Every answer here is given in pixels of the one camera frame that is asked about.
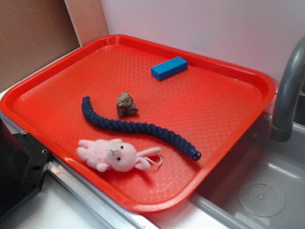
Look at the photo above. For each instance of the brown rock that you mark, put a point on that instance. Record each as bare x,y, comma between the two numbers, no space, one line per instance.
125,105

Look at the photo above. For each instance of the wooden board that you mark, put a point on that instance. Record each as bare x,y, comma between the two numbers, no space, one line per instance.
88,19

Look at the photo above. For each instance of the blue rectangular block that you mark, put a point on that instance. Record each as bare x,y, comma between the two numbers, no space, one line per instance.
169,68

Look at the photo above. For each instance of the pink plush bunny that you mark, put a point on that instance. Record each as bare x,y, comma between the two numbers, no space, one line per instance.
115,154

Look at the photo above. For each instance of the grey plastic sink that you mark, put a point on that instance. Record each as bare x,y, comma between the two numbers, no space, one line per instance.
260,183

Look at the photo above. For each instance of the grey faucet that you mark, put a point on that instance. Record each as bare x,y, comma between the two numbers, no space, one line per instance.
289,105

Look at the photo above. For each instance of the brown cardboard panel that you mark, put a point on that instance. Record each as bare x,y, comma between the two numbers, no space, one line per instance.
33,33

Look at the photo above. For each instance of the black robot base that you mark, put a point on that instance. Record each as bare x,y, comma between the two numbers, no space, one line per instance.
23,164

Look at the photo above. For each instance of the red plastic tray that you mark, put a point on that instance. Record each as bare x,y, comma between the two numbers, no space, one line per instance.
211,105

